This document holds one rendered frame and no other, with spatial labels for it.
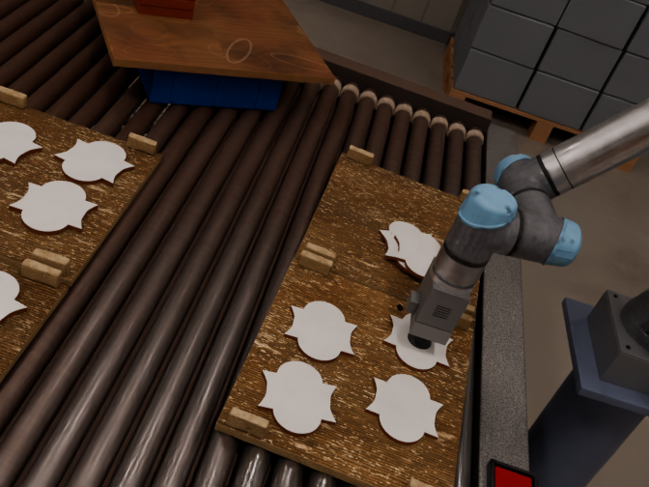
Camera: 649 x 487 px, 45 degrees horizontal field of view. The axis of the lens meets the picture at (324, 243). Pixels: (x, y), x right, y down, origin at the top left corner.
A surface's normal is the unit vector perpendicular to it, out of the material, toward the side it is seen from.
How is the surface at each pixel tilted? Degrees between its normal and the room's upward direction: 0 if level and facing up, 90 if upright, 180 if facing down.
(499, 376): 0
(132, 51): 0
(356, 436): 0
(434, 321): 90
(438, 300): 90
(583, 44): 90
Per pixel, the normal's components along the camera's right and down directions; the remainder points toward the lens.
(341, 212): 0.29, -0.75
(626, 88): -0.12, 0.59
